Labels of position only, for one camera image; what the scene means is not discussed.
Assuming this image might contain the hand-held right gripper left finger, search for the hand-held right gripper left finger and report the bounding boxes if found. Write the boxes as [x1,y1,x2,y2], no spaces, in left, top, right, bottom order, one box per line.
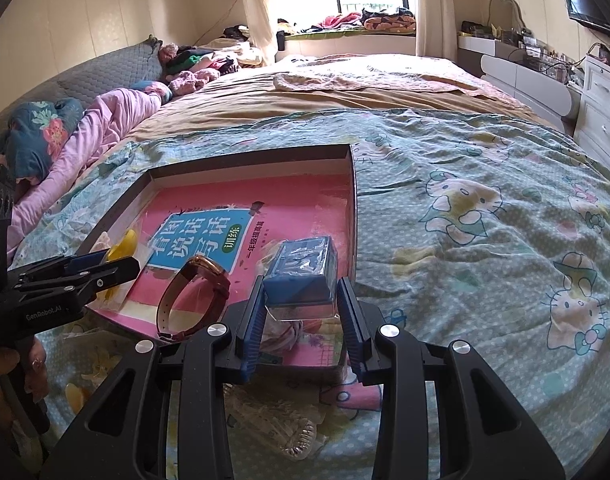
[39,275,266,480]

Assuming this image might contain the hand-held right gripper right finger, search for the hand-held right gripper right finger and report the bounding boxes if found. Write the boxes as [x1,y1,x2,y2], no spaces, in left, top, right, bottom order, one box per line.
[336,276,569,480]

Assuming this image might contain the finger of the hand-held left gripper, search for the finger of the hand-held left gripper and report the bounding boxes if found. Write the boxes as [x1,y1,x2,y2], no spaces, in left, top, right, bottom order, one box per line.
[14,250,114,282]
[6,255,142,307]

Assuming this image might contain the bagged yellow bracelets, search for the bagged yellow bracelets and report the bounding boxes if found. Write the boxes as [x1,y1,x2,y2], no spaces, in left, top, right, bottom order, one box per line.
[96,229,142,307]

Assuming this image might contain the brown strap wrist watch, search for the brown strap wrist watch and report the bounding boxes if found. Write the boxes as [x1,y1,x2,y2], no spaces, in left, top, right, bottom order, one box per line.
[156,254,232,344]

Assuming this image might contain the blue box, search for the blue box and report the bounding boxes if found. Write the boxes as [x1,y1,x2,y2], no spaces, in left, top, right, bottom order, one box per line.
[261,234,340,320]

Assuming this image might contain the shallow dark cardboard box tray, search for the shallow dark cardboard box tray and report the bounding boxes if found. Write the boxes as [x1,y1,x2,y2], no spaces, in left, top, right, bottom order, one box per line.
[80,143,360,377]

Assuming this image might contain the bag of yellow hair accessories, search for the bag of yellow hair accessories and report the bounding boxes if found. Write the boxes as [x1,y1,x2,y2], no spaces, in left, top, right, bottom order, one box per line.
[62,347,116,413]

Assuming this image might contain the cartoon cat printed bed sheet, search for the cartoon cat printed bed sheet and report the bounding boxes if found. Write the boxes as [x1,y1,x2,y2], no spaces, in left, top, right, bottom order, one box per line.
[10,105,610,480]

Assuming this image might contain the pink book with blue label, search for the pink book with blue label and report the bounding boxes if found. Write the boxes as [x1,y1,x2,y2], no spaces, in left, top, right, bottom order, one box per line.
[120,187,354,369]

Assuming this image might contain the dark blue floral pillow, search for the dark blue floral pillow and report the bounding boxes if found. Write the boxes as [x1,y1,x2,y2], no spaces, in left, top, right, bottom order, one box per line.
[0,97,86,182]

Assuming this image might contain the pink quilt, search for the pink quilt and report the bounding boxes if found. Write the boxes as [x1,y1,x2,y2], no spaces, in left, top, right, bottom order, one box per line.
[5,87,162,262]

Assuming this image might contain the grey quilted headboard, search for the grey quilted headboard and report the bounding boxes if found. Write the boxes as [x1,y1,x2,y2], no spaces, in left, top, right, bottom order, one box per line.
[0,40,164,147]

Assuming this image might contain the pink fluffy cloth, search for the pink fluffy cloth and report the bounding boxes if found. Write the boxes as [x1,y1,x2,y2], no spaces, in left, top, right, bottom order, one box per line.
[166,68,222,97]

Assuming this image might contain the tan blanket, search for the tan blanket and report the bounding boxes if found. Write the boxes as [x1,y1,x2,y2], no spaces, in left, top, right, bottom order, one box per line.
[127,55,552,147]

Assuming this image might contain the pile of clothes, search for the pile of clothes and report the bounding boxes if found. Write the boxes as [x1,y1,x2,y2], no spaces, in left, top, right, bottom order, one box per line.
[160,24,264,81]

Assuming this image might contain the light floral blanket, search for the light floral blanket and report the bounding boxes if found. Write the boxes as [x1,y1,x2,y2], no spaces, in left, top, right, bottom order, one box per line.
[273,57,492,99]

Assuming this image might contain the white curved dressing table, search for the white curved dressing table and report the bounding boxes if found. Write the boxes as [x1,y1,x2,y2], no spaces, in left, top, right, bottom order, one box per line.
[457,34,584,122]

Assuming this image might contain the cream curtain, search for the cream curtain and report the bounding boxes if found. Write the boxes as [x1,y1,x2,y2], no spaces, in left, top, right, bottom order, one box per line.
[232,0,282,67]
[412,0,459,59]

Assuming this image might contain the pink cloth on window seat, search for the pink cloth on window seat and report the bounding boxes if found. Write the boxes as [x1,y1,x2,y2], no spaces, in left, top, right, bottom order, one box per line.
[309,11,364,29]

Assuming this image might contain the dark patterned cloth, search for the dark patterned cloth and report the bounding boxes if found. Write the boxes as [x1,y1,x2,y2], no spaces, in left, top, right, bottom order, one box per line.
[360,7,416,32]

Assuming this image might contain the white drawer dresser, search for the white drawer dresser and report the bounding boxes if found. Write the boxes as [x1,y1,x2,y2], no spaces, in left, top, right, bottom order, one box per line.
[572,54,610,182]

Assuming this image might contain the clutter of cosmetics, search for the clutter of cosmetics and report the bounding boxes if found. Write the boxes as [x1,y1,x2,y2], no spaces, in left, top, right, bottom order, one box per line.
[460,20,583,78]

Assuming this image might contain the wavy framed mirror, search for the wavy framed mirror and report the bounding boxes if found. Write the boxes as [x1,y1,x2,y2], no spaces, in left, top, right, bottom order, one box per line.
[487,0,526,32]

